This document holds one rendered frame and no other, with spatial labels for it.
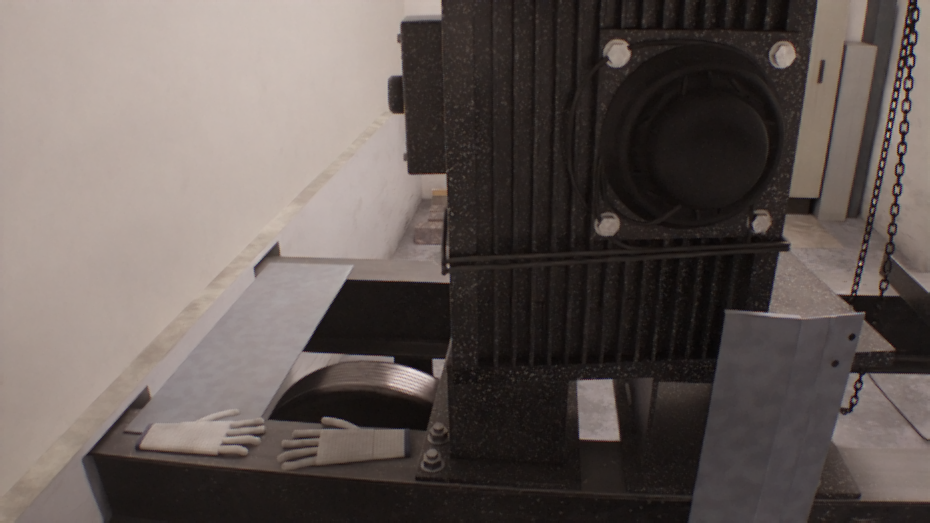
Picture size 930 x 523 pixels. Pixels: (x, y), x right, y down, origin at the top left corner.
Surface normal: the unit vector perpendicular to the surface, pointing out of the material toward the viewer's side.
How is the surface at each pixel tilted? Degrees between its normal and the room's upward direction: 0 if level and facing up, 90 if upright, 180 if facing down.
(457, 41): 90
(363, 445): 0
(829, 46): 90
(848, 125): 90
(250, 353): 0
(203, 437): 0
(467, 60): 90
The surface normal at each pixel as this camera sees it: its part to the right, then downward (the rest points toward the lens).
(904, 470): -0.02, -0.91
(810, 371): 0.11, 0.41
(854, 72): -0.11, 0.41
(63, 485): 0.99, 0.03
